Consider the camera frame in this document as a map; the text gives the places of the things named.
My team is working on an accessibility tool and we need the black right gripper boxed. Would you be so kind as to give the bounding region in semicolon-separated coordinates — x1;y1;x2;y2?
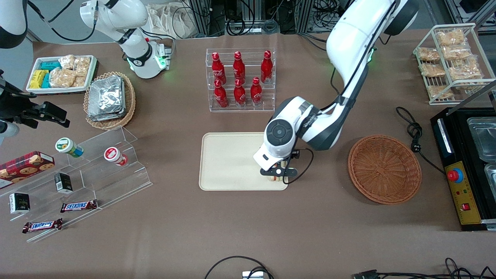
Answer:
0;77;71;129

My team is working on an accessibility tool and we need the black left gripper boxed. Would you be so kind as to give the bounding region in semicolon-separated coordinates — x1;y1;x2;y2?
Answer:
259;150;300;182

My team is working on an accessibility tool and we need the triangular sandwich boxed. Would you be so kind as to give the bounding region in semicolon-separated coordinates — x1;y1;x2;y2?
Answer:
266;160;288;182

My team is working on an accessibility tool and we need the white rectangular snack tray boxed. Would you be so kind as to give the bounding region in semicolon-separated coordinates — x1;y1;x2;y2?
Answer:
26;55;98;95

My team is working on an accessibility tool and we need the beige plastic tray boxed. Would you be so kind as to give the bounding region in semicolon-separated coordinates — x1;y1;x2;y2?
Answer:
199;132;289;191

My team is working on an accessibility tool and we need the oval light wicker basket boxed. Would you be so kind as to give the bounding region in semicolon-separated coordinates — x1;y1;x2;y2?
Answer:
83;71;136;131

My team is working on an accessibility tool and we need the round brown wicker basket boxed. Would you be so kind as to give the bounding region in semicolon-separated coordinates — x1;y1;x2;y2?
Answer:
348;134;422;205

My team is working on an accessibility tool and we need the green lid yogurt cup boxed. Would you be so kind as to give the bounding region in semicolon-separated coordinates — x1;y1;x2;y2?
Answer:
55;137;84;158

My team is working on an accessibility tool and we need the yellow snack packet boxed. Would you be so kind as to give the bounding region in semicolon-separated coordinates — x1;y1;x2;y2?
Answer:
30;70;49;89

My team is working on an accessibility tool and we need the silver foil packet stack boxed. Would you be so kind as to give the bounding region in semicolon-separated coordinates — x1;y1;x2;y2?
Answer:
87;75;127;122

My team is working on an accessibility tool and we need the red cookie box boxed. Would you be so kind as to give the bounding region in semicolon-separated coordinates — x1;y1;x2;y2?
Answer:
0;151;55;190

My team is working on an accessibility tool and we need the small black carton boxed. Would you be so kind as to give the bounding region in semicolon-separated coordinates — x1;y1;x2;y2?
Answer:
9;192;31;215
54;172;74;195

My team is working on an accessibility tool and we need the red lid yogurt cup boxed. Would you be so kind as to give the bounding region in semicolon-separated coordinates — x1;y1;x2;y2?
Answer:
103;146;129;167

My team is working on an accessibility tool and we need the clear acrylic bottle rack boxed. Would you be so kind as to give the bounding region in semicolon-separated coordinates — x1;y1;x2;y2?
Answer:
206;48;276;113

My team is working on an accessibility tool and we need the red cola bottle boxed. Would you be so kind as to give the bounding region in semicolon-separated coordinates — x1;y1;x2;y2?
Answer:
250;77;263;106
214;79;229;109
233;51;246;83
260;50;274;84
212;52;227;84
233;78;247;107

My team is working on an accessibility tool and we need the clear acrylic stepped stand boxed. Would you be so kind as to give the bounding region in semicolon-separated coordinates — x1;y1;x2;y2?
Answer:
0;126;153;243

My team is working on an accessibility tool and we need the snickers chocolate bar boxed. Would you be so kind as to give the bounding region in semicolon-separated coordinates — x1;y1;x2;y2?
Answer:
22;218;64;234
60;199;98;214

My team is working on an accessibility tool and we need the white fabric bag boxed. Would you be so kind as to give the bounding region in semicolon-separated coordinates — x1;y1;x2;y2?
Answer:
146;3;199;40

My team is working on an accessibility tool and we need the clear bag of pastry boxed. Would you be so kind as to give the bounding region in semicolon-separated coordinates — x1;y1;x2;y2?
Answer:
443;45;473;61
428;85;454;98
448;57;483;81
417;47;441;62
436;29;466;47
419;63;446;78

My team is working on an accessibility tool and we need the black appliance with yellow panel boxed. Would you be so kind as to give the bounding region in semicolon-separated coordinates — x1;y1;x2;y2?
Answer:
431;106;496;232

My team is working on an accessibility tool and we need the large steel food pan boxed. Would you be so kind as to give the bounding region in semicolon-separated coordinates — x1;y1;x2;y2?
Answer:
467;115;496;163

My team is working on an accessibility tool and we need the small steel food pan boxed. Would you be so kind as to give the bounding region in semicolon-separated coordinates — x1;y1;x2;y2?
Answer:
484;163;496;191

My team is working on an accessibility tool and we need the grey metal bar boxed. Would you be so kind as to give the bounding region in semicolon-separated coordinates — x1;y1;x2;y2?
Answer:
446;79;496;117

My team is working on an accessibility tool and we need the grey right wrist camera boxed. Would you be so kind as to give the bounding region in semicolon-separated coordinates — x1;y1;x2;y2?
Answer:
0;120;20;146

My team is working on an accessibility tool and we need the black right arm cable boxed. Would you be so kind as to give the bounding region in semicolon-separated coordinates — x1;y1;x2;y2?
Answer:
26;0;98;43

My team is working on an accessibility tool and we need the black looped cable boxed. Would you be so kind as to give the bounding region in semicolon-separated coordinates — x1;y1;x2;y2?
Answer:
204;255;274;279

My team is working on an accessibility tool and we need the black power cable with plug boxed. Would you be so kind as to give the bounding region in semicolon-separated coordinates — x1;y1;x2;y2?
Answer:
395;106;446;175

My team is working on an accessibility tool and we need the black coiled cable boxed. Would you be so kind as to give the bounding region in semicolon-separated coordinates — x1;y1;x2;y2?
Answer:
226;15;280;36

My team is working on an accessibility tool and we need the black tangled cable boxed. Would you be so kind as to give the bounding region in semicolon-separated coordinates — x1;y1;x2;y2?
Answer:
378;257;496;279

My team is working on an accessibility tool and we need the white wire rack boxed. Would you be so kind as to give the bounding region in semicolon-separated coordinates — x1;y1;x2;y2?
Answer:
412;22;496;106

